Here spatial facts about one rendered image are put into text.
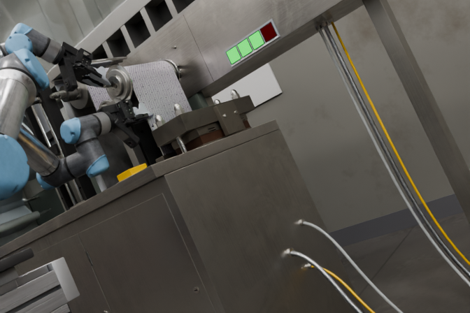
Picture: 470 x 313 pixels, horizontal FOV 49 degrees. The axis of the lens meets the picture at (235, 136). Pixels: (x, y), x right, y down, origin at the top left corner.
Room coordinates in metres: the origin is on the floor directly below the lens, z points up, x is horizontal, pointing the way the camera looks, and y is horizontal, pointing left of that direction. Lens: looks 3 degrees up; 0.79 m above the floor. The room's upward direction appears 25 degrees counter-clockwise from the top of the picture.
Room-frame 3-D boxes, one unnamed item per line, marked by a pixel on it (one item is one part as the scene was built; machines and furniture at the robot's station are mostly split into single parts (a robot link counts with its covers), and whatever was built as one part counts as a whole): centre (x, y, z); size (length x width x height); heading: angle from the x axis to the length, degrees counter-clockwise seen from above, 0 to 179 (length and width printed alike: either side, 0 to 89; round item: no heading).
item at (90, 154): (1.64, 0.45, 1.01); 0.11 x 0.08 x 0.11; 87
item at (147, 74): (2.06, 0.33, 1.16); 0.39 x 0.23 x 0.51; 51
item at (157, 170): (2.51, 1.02, 0.88); 2.52 x 0.66 x 0.04; 51
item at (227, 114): (1.85, -0.01, 0.96); 0.10 x 0.03 x 0.11; 141
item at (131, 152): (1.88, 0.36, 1.05); 0.06 x 0.05 x 0.31; 141
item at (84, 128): (1.64, 0.44, 1.11); 0.11 x 0.08 x 0.09; 141
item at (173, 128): (1.90, 0.07, 1.00); 0.40 x 0.16 x 0.06; 141
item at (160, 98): (1.94, 0.19, 1.11); 0.23 x 0.01 x 0.18; 141
